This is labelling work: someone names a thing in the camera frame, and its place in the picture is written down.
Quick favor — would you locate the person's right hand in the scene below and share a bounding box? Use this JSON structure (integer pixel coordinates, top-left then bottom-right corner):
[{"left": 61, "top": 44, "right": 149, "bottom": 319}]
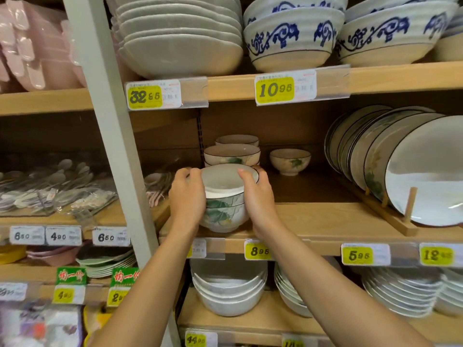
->
[{"left": 237, "top": 166, "right": 283, "bottom": 242}]

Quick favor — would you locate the person's left hand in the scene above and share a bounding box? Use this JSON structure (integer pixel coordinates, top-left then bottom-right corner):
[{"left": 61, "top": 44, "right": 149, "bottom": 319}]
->
[{"left": 168, "top": 168, "right": 207, "bottom": 237}]

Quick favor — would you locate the person's right forearm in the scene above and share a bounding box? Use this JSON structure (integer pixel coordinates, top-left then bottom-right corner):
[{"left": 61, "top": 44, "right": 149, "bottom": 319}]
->
[{"left": 253, "top": 227, "right": 433, "bottom": 347}]

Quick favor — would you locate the person's left forearm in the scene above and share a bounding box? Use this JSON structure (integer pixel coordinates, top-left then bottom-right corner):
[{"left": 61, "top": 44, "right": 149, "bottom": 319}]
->
[{"left": 86, "top": 227, "right": 200, "bottom": 347}]

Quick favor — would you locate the stack of large white bowls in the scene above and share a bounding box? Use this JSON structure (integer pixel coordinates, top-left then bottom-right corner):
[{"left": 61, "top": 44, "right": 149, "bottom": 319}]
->
[{"left": 190, "top": 258, "right": 269, "bottom": 318}]

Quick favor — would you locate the stack of large white dishes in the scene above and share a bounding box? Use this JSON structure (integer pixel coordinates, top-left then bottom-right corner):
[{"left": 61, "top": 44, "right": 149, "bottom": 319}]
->
[{"left": 105, "top": 0, "right": 244, "bottom": 80}]

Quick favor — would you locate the bundle of pink ceramic spoons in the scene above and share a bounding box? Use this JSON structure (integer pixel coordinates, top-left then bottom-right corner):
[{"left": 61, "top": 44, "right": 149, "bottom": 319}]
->
[{"left": 144, "top": 172, "right": 174, "bottom": 208}]

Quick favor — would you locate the yellow price tag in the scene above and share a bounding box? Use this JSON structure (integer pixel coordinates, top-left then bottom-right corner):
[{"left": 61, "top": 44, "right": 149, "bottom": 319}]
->
[
  {"left": 341, "top": 243, "right": 391, "bottom": 267},
  {"left": 244, "top": 239, "right": 272, "bottom": 261},
  {"left": 281, "top": 334, "right": 319, "bottom": 347},
  {"left": 185, "top": 330, "right": 218, "bottom": 347},
  {"left": 186, "top": 238, "right": 207, "bottom": 260},
  {"left": 125, "top": 79, "right": 182, "bottom": 111},
  {"left": 255, "top": 69, "right": 318, "bottom": 106},
  {"left": 419, "top": 242, "right": 463, "bottom": 267}
]

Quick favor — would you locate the white price tag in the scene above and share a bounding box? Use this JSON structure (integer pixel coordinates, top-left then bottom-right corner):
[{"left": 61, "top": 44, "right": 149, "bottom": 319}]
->
[
  {"left": 92, "top": 227, "right": 131, "bottom": 247},
  {"left": 10, "top": 226, "right": 46, "bottom": 245},
  {"left": 45, "top": 226, "right": 83, "bottom": 246},
  {"left": 0, "top": 282, "right": 28, "bottom": 302}
]

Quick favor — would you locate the stack of pale green plates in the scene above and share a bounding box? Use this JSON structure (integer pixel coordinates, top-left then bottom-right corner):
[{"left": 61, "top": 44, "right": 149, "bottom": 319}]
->
[{"left": 76, "top": 247, "right": 137, "bottom": 279}]

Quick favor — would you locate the green sign price tag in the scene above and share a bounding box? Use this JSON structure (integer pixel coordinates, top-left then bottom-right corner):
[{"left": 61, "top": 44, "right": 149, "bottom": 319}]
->
[
  {"left": 52, "top": 267, "right": 87, "bottom": 305},
  {"left": 107, "top": 267, "right": 140, "bottom": 307}
]

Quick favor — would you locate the blue patterned white bowl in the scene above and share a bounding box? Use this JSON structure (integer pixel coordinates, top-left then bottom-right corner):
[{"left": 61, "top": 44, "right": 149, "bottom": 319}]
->
[
  {"left": 243, "top": 0, "right": 349, "bottom": 26},
  {"left": 336, "top": 1, "right": 459, "bottom": 68},
  {"left": 343, "top": 0, "right": 462, "bottom": 24},
  {"left": 243, "top": 7, "right": 345, "bottom": 73}
]

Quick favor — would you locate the yellow bear divided plate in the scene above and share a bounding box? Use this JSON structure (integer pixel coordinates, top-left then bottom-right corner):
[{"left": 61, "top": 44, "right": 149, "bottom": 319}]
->
[{"left": 83, "top": 305, "right": 113, "bottom": 346}]

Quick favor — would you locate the wooden plate rack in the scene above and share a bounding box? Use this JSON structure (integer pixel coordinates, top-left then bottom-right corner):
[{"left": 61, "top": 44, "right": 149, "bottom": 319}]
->
[{"left": 347, "top": 184, "right": 419, "bottom": 237}]

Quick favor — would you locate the row of black-rimmed floral plates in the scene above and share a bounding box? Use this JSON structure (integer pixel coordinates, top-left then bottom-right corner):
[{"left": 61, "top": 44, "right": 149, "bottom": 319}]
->
[{"left": 324, "top": 105, "right": 463, "bottom": 227}]

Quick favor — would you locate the white divided kids plate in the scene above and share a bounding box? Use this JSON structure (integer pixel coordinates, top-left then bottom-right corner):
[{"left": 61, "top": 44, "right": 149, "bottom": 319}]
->
[{"left": 0, "top": 307, "right": 84, "bottom": 347}]

